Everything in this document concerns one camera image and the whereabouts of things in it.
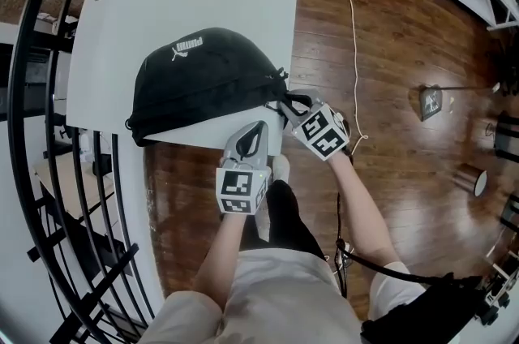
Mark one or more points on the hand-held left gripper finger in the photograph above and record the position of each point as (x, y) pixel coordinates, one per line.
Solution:
(232, 147)
(263, 151)

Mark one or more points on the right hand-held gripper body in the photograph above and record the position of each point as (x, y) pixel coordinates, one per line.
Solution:
(324, 131)

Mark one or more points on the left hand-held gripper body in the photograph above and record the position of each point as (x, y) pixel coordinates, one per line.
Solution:
(237, 186)

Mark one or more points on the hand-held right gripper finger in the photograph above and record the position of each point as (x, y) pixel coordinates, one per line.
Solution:
(314, 97)
(290, 117)

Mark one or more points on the black Puma bag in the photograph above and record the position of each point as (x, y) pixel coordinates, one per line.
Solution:
(202, 82)

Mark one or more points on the person's left forearm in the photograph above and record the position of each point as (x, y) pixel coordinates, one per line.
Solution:
(223, 253)

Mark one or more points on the person's right forearm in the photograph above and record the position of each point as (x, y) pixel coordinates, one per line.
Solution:
(361, 212)

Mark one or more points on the person's white right shoe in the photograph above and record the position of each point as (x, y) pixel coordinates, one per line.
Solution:
(281, 168)

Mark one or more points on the person's white shoe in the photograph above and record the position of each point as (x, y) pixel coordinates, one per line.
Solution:
(281, 168)
(262, 224)

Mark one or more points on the person's white left shoe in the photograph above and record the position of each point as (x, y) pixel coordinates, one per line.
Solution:
(262, 224)

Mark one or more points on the person's black trousers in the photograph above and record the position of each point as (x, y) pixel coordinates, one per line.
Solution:
(292, 220)

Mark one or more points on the person's light shirt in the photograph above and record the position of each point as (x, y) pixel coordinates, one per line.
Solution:
(284, 302)

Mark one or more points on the copper cylinder bin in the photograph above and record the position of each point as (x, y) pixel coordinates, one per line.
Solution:
(470, 179)

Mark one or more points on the cardboard box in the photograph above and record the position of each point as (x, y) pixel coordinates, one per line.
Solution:
(77, 188)

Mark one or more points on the black chest-mounted device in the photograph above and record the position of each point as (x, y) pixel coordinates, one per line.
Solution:
(425, 310)

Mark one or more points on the black metal railing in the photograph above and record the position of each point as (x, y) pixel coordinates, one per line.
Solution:
(24, 91)

